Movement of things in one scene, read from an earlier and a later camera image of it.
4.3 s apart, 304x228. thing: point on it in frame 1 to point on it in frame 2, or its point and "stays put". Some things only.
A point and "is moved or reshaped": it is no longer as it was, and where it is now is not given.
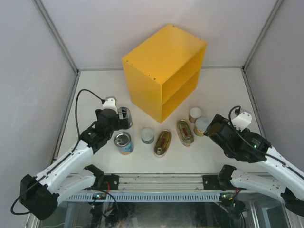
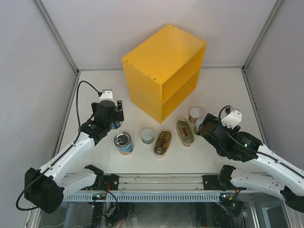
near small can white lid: (202, 123) stays put
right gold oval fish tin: (185, 133) stays put
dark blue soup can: (125, 118) is moved or reshaped
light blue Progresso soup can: (123, 140) stays put
